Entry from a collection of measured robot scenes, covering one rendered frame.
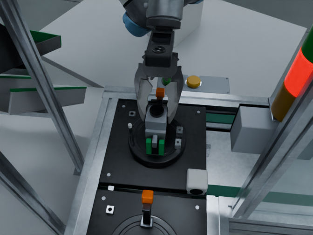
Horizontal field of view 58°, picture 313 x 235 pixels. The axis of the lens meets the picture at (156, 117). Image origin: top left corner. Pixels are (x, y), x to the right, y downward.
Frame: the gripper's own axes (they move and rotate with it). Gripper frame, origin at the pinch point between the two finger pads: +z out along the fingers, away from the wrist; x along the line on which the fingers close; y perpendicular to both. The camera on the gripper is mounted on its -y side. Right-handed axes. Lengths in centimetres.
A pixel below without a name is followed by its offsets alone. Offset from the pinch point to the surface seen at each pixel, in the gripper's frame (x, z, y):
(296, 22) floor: -110, -52, 223
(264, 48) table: -36, -18, 54
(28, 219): 29.4, 28.0, 0.5
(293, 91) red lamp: -17.2, -9.9, -25.7
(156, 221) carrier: -1.9, 18.9, -9.0
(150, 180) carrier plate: 0.4, 14.2, -0.6
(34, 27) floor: 128, -31, 199
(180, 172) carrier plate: -6.3, 12.5, 1.4
